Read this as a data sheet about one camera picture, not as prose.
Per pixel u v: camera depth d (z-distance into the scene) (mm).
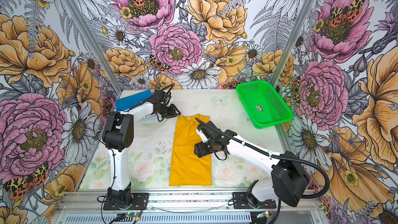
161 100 881
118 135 578
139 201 738
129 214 713
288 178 415
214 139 625
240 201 732
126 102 1146
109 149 589
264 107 1109
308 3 782
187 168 837
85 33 879
